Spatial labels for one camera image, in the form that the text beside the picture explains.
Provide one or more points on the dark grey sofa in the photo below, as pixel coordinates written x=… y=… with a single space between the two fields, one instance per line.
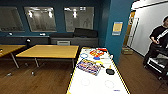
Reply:
x=75 y=38
x=20 y=39

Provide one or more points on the colourful game box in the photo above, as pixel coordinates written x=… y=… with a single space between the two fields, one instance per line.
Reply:
x=88 y=66

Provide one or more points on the long yellow wooden table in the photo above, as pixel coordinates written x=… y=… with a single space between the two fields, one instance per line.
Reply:
x=50 y=51
x=8 y=49

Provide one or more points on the black air hockey striker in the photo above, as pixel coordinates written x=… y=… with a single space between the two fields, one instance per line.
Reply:
x=110 y=71

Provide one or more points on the yellow air hockey table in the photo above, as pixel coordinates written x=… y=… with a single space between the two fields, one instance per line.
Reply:
x=96 y=81

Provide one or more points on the brown cardboard box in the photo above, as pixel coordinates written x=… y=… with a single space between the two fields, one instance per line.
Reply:
x=127 y=50

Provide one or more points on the light wooden door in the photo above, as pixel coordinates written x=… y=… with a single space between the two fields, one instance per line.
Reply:
x=129 y=28

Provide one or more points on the person in black shirt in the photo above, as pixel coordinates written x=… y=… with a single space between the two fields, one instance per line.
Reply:
x=158 y=35

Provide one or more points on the glass wall window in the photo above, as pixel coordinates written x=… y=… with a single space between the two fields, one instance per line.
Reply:
x=40 y=19
x=79 y=19
x=11 y=19

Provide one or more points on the yellow framed wall notice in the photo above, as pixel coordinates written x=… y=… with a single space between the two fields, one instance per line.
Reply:
x=117 y=28

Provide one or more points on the white wall outlet strip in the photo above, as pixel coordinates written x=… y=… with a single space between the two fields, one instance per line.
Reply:
x=42 y=34
x=10 y=33

